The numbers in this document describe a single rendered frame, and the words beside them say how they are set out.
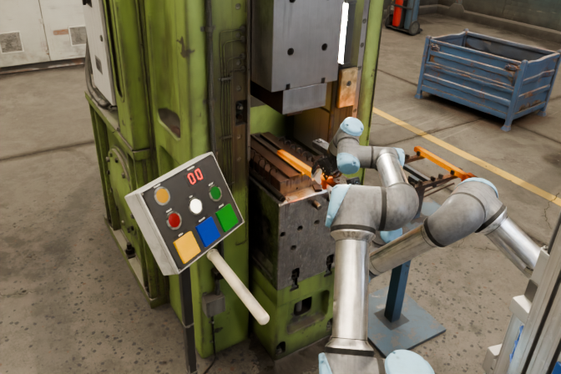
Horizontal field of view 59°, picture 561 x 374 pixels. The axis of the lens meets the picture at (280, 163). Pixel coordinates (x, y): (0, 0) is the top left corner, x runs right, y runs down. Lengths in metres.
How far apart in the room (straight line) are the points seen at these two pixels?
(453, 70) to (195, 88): 4.21
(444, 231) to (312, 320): 1.26
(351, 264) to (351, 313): 0.12
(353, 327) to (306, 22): 1.05
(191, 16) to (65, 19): 5.25
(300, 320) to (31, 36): 5.31
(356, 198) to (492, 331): 1.83
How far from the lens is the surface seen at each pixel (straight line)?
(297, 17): 1.77
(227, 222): 1.71
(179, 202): 1.59
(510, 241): 1.55
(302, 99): 1.88
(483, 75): 5.54
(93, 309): 2.95
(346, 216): 1.26
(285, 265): 2.16
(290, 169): 2.06
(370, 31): 2.21
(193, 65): 1.78
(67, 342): 2.82
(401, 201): 1.29
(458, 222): 1.43
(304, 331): 2.54
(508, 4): 10.40
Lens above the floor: 1.97
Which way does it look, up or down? 28 degrees down
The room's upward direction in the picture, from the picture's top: 2 degrees clockwise
